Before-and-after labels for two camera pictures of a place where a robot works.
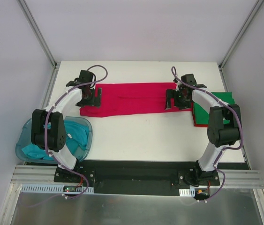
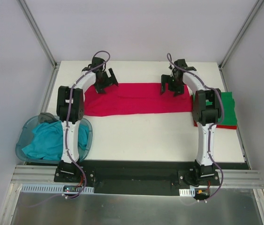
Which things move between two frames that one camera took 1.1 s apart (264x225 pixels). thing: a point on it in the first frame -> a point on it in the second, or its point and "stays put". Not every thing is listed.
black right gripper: (172, 99) -> (171, 84)
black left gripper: (94, 99) -> (106, 82)
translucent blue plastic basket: (79, 140) stays put
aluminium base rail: (25, 175) stays put
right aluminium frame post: (258, 4) stays put
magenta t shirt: (123, 98) stays put
